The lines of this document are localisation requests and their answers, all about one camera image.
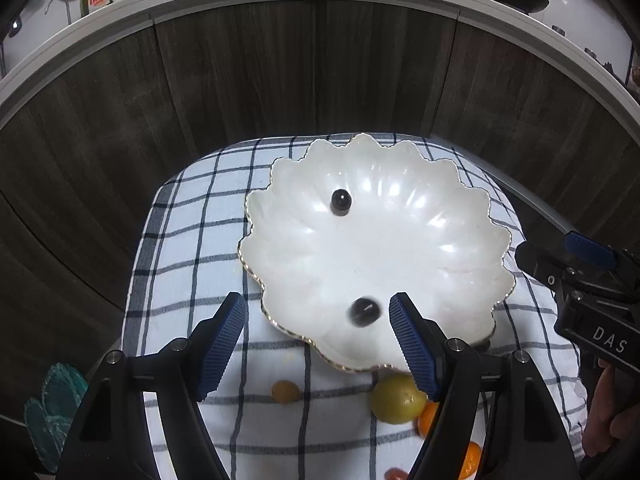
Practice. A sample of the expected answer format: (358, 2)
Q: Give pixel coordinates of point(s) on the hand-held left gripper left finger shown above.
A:
(222, 345)

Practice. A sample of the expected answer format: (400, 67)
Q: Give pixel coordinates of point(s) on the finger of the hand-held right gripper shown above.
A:
(537, 262)
(590, 251)

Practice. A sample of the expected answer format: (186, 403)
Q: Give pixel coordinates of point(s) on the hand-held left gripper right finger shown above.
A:
(412, 345)

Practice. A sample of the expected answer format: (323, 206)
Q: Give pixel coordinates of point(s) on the dark purple grape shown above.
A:
(341, 201)
(365, 311)

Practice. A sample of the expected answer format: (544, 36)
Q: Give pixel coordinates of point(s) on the yellow-green round fruit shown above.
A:
(395, 402)

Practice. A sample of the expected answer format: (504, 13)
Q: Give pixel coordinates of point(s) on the orange mandarin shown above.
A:
(471, 460)
(428, 420)

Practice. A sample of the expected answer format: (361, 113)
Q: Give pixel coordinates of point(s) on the brown longan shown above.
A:
(285, 391)

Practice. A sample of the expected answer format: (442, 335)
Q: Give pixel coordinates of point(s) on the white scalloped bowl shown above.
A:
(400, 240)

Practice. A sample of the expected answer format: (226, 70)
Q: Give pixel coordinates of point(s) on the red cherry tomato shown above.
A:
(396, 474)

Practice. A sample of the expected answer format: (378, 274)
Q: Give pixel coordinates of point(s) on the person's right hand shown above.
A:
(600, 410)

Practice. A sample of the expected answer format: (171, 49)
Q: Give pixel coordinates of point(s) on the white blue checked cloth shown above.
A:
(190, 260)

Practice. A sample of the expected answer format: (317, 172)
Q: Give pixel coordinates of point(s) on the teal glass dish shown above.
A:
(42, 432)
(62, 390)

